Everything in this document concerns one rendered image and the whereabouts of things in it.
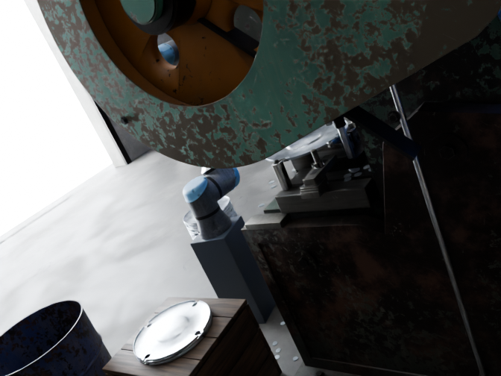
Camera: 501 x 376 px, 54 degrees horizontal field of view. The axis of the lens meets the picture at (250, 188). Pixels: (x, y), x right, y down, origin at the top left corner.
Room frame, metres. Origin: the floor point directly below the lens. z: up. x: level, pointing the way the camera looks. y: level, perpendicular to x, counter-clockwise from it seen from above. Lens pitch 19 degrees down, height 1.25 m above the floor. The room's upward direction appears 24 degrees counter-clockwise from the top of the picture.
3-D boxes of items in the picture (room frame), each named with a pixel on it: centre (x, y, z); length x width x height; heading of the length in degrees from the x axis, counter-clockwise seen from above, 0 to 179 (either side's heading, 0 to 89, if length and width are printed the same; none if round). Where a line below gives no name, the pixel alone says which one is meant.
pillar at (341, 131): (1.33, -0.30, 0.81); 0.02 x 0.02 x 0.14
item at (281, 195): (1.43, -0.32, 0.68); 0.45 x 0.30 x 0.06; 136
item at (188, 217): (2.62, 0.28, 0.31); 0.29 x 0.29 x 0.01
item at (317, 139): (1.52, -0.22, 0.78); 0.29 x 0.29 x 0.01
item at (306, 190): (1.31, -0.20, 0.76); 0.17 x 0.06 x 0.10; 136
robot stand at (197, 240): (1.95, 0.21, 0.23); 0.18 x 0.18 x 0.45; 57
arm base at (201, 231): (1.95, 0.21, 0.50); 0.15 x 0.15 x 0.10
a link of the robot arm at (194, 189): (1.95, 0.20, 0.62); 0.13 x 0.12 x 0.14; 126
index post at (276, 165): (1.39, -0.10, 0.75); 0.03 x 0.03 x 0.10; 46
